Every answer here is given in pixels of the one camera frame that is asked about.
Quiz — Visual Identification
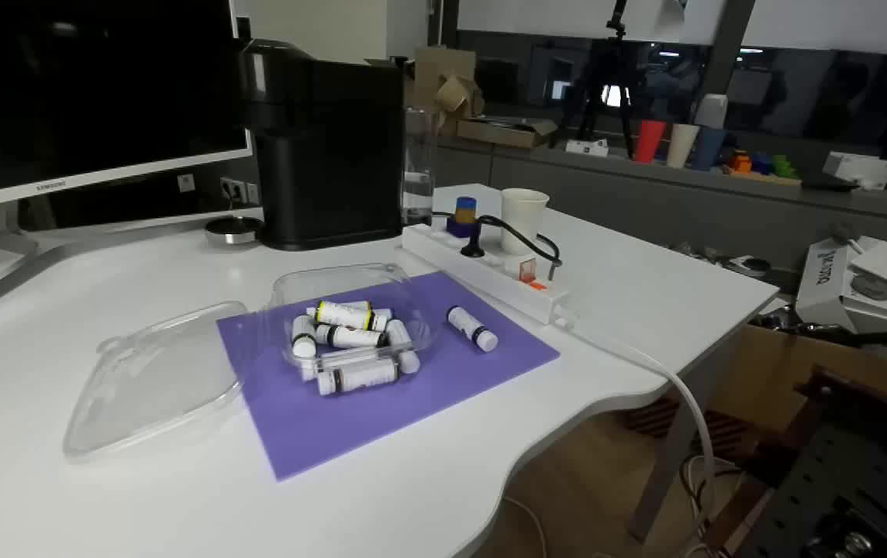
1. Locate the clear plastic box with lid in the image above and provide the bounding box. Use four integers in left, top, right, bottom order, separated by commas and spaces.
62, 263, 433, 460

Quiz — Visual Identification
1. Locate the white tube outside box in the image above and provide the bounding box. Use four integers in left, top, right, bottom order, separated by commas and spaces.
445, 307, 498, 355

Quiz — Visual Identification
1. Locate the white cardboard box right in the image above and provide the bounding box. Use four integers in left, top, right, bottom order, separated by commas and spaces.
793, 238, 887, 336

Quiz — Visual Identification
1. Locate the white power strip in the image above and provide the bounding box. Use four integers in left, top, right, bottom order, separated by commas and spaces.
400, 226, 568, 323

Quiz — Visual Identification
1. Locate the blue and yellow block toy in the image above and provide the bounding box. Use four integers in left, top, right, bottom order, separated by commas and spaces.
445, 194, 476, 238

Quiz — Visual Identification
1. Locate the white tube right side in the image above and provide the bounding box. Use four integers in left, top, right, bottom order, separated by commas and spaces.
385, 321, 414, 349

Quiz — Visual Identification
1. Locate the white tube top of pile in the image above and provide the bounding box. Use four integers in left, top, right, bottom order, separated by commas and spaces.
313, 300, 392, 331

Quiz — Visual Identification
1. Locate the white paper cup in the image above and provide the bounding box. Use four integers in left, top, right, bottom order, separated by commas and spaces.
501, 190, 550, 238

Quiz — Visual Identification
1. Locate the white tube middle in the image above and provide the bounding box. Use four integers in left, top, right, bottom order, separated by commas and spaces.
315, 325, 382, 348

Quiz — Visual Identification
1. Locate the white tube left upright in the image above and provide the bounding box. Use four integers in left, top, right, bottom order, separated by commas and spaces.
290, 316, 315, 359

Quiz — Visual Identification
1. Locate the black coffee machine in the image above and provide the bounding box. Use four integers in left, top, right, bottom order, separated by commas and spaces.
243, 42, 405, 250

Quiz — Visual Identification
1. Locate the purple mat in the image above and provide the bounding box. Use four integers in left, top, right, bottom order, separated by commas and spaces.
221, 273, 558, 482

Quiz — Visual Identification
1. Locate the red cup on shelf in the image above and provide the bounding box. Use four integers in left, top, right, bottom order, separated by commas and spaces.
632, 122, 665, 166

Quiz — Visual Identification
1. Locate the beige cup on shelf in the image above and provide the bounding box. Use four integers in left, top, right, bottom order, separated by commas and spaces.
665, 123, 696, 169

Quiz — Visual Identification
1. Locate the blue cup on shelf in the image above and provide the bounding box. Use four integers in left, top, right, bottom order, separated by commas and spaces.
687, 126, 725, 171

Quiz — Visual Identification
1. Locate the white computer monitor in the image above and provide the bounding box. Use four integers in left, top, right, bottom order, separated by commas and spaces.
0, 0, 252, 205

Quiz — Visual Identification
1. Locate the white power strip cable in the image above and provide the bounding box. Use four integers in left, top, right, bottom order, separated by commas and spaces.
550, 307, 720, 521

